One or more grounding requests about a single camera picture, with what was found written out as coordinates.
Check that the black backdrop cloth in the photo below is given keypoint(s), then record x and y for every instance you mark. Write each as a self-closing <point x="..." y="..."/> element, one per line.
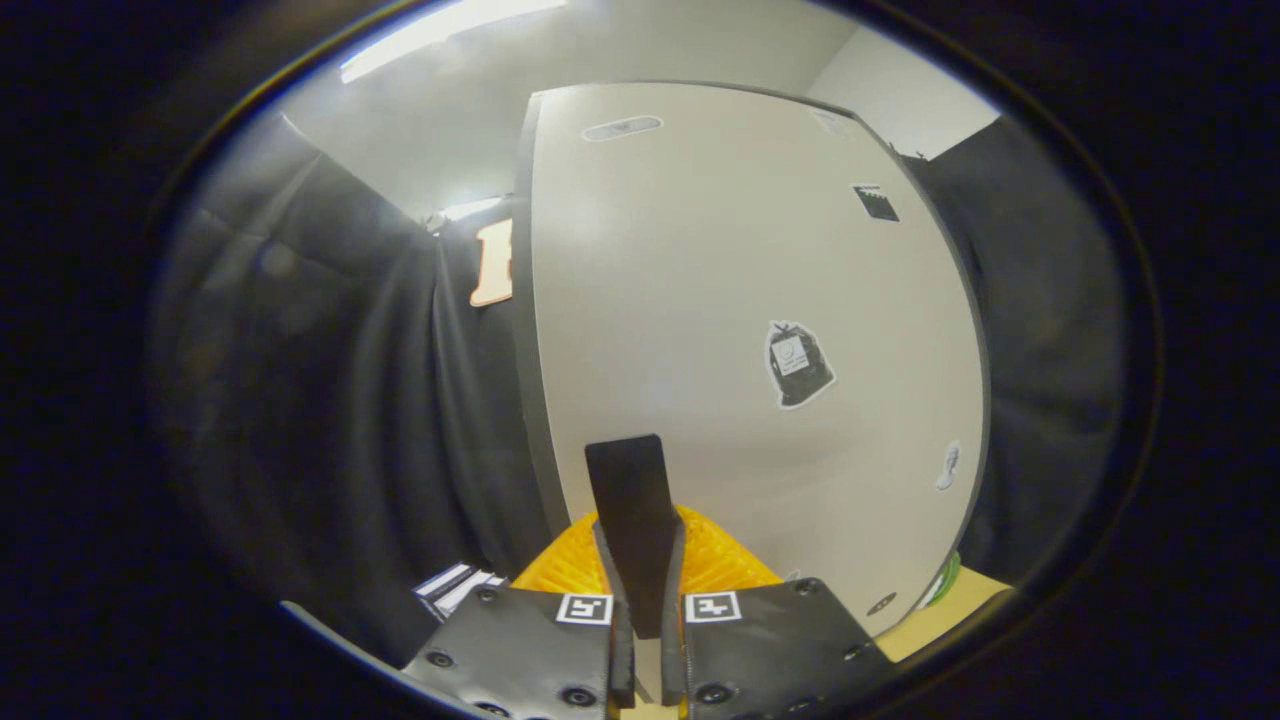
<point x="1040" y="330"/>
<point x="330" y="400"/>

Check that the white shoe cabinet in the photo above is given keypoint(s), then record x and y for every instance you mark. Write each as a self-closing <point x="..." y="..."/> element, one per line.
<point x="522" y="360"/>

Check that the ceiling light panel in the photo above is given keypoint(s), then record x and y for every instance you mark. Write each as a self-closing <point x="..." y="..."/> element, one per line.
<point x="440" y="28"/>

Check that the white and black box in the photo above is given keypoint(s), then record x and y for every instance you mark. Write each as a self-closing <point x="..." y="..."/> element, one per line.
<point x="455" y="585"/>

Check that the green and white object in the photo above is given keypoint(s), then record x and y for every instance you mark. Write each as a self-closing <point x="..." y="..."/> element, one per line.
<point x="945" y="580"/>

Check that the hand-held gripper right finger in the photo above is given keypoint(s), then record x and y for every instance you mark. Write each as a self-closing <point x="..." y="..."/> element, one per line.
<point x="652" y="520"/>

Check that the white shoe cabinet door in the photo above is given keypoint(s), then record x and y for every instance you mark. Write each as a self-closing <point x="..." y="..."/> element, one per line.
<point x="700" y="300"/>

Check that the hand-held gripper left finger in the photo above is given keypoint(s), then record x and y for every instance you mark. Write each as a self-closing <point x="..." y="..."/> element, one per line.
<point x="612" y="520"/>

